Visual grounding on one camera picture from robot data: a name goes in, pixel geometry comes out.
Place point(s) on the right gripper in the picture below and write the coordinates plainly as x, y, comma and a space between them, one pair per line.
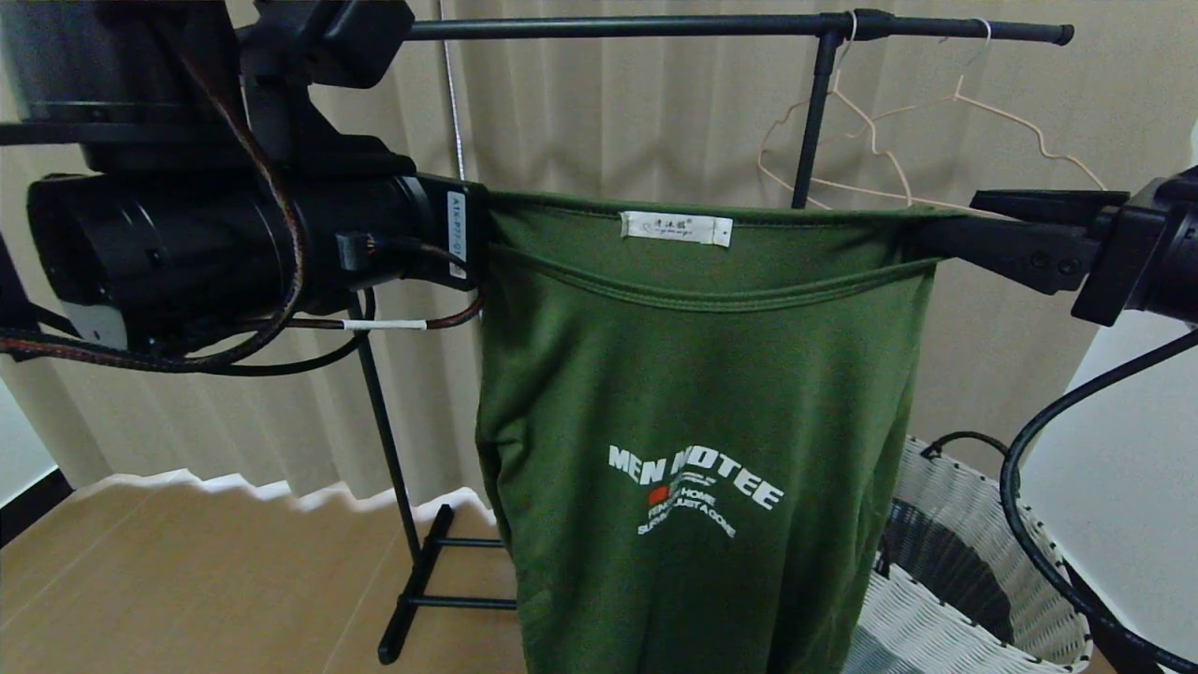
1151, 253

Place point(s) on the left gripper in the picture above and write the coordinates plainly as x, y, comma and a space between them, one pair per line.
187, 243

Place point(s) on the pink clothes hanger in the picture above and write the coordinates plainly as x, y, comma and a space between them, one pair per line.
956, 97
832, 91

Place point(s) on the green printed shirt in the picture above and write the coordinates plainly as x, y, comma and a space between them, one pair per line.
702, 374

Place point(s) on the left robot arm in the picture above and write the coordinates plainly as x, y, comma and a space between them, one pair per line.
112, 56

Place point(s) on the white laundry basket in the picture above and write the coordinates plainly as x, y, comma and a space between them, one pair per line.
908, 627

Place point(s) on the black clothes rack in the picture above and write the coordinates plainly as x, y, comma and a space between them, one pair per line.
655, 25

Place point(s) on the beige curtain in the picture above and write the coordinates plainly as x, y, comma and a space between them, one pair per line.
608, 112

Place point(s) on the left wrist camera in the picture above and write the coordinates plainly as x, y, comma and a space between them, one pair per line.
365, 37

